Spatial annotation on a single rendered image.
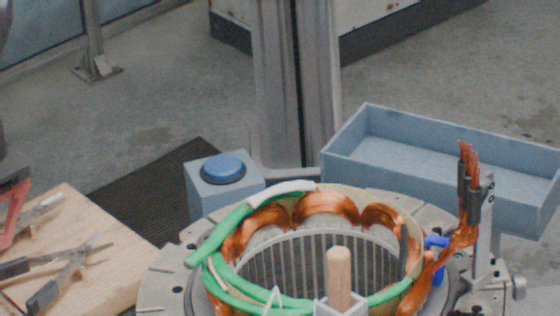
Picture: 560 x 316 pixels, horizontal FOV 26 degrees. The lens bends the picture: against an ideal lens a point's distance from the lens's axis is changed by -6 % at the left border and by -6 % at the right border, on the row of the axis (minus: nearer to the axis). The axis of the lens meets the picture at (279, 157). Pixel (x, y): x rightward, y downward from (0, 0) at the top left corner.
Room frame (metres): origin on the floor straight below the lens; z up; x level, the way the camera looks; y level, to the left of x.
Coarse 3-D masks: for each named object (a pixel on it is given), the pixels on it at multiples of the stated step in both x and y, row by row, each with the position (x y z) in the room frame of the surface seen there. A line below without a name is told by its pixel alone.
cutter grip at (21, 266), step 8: (24, 256) 0.92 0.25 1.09; (0, 264) 0.91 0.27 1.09; (8, 264) 0.91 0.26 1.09; (16, 264) 0.91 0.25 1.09; (24, 264) 0.91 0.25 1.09; (0, 272) 0.90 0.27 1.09; (8, 272) 0.90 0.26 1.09; (16, 272) 0.91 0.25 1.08; (24, 272) 0.91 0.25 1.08; (0, 280) 0.90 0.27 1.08
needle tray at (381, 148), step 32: (352, 128) 1.16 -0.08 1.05; (384, 128) 1.17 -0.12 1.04; (416, 128) 1.15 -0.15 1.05; (448, 128) 1.13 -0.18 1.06; (320, 160) 1.10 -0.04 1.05; (352, 160) 1.08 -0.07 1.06; (384, 160) 1.13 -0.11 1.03; (416, 160) 1.13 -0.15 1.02; (448, 160) 1.12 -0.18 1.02; (480, 160) 1.11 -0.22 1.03; (512, 160) 1.09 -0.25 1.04; (544, 160) 1.07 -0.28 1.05; (416, 192) 1.04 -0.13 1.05; (448, 192) 1.02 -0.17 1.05; (512, 192) 1.05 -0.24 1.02; (544, 192) 1.05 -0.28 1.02; (512, 224) 0.99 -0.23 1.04; (544, 224) 0.99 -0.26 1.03
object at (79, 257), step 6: (78, 252) 0.92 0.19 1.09; (84, 252) 0.92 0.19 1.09; (72, 258) 0.92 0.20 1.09; (78, 258) 0.92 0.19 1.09; (84, 258) 0.92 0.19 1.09; (66, 264) 0.91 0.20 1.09; (72, 264) 0.91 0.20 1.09; (78, 264) 0.91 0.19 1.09; (66, 270) 0.90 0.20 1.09; (72, 270) 0.90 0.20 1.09; (60, 276) 0.89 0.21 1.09; (66, 276) 0.89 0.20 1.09; (60, 282) 0.88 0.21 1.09
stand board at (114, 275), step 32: (64, 192) 1.06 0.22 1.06; (64, 224) 1.01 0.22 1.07; (96, 224) 1.00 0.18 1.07; (0, 256) 0.96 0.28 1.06; (32, 256) 0.96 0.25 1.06; (96, 256) 0.95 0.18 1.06; (128, 256) 0.95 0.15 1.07; (0, 288) 0.91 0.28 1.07; (32, 288) 0.91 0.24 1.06; (64, 288) 0.90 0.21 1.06; (96, 288) 0.90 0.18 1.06; (128, 288) 0.90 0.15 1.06
